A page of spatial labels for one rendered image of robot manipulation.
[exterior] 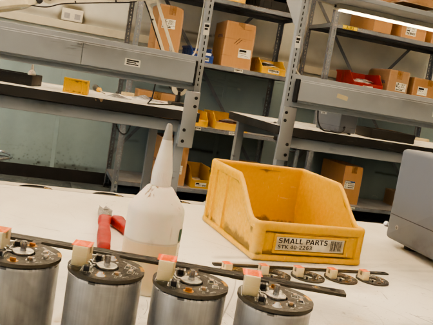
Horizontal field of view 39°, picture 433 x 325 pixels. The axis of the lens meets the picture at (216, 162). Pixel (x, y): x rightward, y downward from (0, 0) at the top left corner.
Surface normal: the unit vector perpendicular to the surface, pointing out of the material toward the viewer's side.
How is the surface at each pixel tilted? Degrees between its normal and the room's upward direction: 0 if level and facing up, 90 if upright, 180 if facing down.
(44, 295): 90
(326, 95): 90
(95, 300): 90
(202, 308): 90
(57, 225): 0
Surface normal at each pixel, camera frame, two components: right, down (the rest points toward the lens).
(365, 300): 0.16, -0.98
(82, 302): -0.33, 0.07
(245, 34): 0.15, 0.18
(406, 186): -0.94, -0.11
